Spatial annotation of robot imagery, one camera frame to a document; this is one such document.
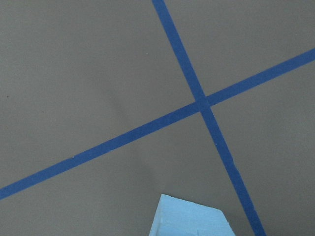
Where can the light blue block arm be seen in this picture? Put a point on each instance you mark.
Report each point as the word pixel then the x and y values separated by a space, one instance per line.
pixel 177 217

